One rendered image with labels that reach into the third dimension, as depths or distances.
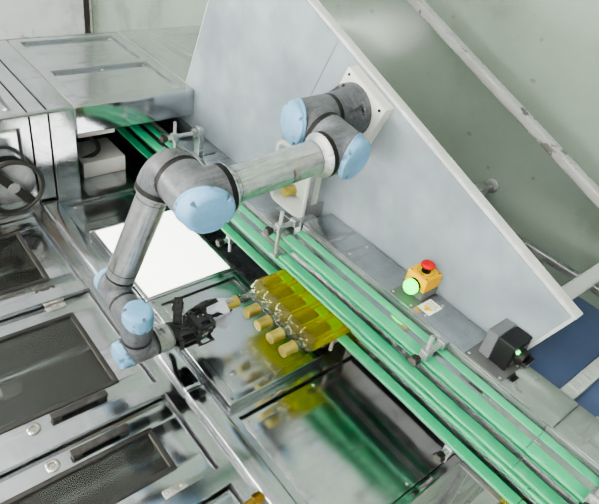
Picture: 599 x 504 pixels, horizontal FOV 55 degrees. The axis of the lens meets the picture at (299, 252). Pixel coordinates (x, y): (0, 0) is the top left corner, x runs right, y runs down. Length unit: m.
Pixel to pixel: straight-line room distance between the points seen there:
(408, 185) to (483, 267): 0.30
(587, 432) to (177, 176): 1.08
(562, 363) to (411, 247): 0.50
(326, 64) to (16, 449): 1.32
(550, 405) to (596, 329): 0.41
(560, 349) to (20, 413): 1.43
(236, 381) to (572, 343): 0.93
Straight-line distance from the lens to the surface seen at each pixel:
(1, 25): 5.07
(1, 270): 2.13
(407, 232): 1.67
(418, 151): 1.58
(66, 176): 2.34
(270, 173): 1.31
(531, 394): 1.52
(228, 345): 1.76
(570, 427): 1.50
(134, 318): 1.43
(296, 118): 1.50
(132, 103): 2.32
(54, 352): 1.82
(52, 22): 5.17
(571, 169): 1.99
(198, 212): 1.21
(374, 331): 1.62
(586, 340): 1.79
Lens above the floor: 1.95
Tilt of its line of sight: 35 degrees down
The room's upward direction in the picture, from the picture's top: 111 degrees counter-clockwise
